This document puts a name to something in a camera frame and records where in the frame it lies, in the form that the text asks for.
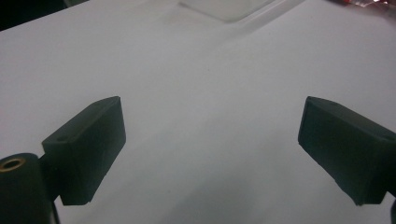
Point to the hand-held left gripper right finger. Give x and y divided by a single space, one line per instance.
345 146

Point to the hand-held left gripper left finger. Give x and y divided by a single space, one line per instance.
85 149

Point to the red shiny wrapper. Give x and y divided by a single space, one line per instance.
362 3

